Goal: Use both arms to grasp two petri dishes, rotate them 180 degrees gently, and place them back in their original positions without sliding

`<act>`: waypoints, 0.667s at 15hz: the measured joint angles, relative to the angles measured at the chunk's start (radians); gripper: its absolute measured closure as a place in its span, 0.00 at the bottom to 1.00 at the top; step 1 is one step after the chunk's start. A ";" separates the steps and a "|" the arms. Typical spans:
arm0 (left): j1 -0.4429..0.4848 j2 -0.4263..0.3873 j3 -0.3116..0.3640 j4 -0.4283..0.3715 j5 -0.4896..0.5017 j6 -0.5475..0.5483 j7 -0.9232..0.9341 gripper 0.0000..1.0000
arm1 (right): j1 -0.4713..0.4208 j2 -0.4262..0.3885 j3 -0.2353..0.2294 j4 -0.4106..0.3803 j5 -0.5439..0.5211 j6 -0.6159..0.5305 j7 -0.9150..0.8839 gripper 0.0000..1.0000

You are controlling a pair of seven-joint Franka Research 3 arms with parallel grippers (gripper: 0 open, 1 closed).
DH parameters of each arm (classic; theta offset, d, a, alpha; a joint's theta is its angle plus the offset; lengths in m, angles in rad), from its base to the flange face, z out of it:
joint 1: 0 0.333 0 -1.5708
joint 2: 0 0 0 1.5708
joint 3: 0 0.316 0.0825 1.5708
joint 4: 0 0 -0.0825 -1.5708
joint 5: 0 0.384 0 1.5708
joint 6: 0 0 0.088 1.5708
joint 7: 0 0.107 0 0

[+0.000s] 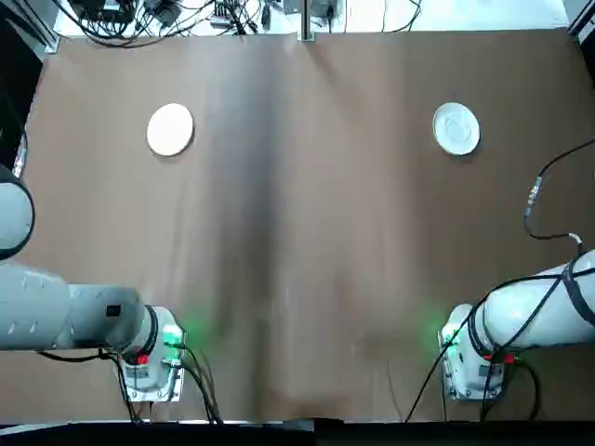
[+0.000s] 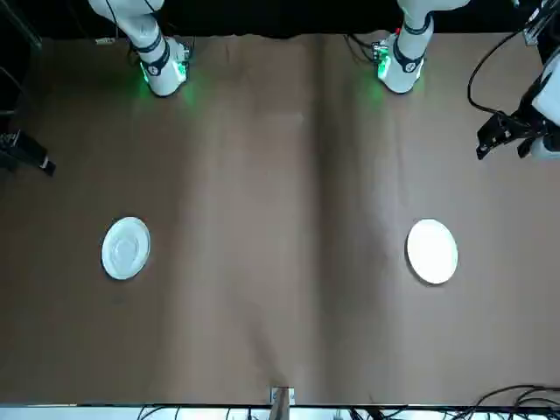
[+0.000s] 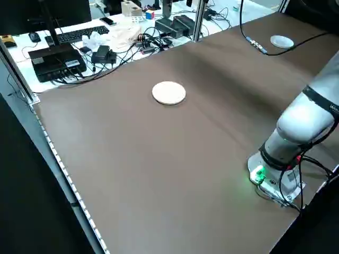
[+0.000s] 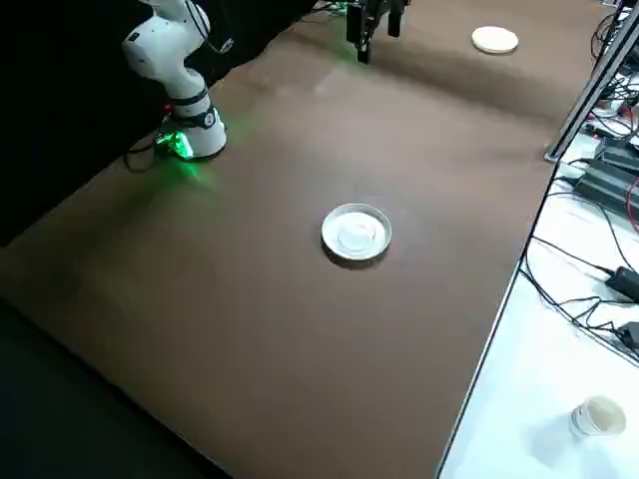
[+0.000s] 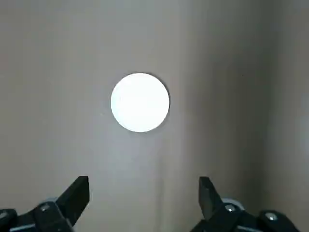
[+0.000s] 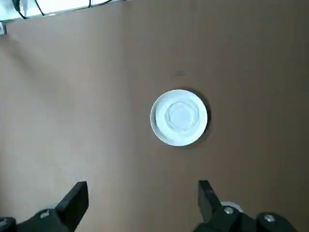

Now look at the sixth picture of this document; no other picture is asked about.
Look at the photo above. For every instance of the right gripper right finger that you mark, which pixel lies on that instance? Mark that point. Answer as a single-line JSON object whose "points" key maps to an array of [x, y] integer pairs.
{"points": [[210, 205]]}

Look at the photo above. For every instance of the clear petri dish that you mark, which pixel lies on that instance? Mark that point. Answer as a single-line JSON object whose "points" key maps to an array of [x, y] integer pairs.
{"points": [[182, 117]]}

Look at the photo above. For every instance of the white round plate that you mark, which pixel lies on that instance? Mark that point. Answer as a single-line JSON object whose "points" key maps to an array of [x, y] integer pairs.
{"points": [[160, 134]]}

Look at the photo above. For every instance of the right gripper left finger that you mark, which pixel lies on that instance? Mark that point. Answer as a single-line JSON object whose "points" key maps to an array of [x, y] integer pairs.
{"points": [[70, 207]]}

